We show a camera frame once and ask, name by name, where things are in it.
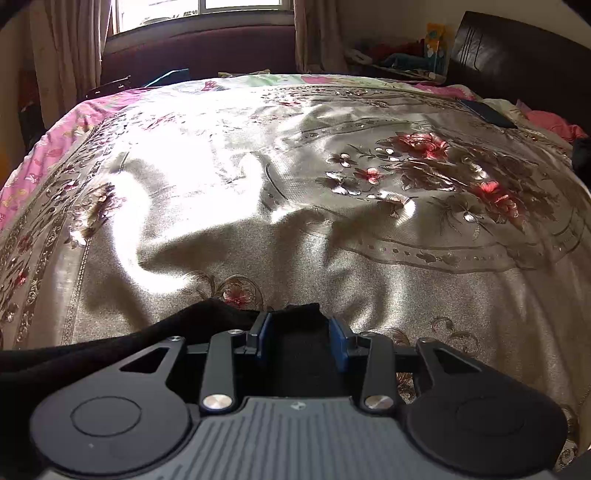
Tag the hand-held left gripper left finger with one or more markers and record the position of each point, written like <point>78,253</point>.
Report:
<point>264,337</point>

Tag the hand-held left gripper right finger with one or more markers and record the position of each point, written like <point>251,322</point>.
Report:
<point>339,346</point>

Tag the black pants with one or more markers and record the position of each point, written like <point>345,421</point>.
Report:
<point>138,327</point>

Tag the floral satin bedspread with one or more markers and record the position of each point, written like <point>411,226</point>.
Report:
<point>295,221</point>

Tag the teal item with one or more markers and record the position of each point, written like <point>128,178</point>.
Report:
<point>168,77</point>

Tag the black flat case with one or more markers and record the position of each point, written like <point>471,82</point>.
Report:
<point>489,113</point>

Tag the pink floral bed sheet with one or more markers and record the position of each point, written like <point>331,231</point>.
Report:
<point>60,134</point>

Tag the pile of colourful clothes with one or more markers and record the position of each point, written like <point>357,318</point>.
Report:
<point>397,57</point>

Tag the pink cloth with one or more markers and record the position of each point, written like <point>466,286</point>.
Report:
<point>551,124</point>

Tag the beige curtain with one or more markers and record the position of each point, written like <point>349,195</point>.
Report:
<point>69,55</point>
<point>318,34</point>

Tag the dark cloth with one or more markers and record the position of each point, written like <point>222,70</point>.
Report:
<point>582,154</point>

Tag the yellow printed package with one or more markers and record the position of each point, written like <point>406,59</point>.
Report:
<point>436,46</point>

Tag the window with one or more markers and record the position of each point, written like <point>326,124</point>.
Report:
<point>198,9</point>

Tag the dark wooden headboard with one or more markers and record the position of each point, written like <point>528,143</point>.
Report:
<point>508,55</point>

